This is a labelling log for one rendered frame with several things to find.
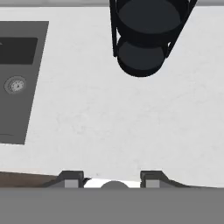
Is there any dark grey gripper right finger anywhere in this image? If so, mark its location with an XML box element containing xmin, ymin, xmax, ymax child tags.
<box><xmin>140</xmin><ymin>170</ymin><xmax>187</xmax><ymax>189</ymax></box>

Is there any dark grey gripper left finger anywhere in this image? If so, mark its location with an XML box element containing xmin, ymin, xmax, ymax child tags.
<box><xmin>41</xmin><ymin>170</ymin><xmax>85</xmax><ymax>189</ymax></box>

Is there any grey kitchen sink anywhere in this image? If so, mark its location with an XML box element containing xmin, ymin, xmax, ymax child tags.
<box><xmin>0</xmin><ymin>20</ymin><xmax>50</xmax><ymax>146</ymax></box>

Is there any black tiered wire stand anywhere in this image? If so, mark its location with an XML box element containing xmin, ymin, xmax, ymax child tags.
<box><xmin>108</xmin><ymin>0</ymin><xmax>200</xmax><ymax>79</ymax></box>

